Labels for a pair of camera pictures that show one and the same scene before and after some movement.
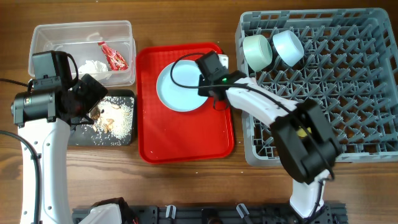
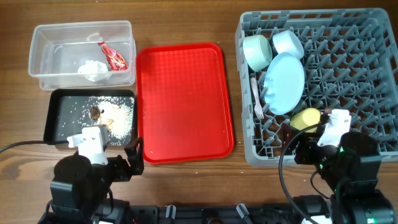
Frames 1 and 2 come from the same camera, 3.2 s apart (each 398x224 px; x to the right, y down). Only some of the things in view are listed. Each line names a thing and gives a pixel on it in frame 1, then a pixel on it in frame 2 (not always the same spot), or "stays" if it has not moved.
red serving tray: (165, 135) stays
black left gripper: (94, 94) → (124, 173)
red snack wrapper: (115, 60) stays
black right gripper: (202, 90) → (308, 142)
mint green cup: (258, 51) stays
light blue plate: (177, 86) → (283, 83)
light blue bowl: (288, 47) stays
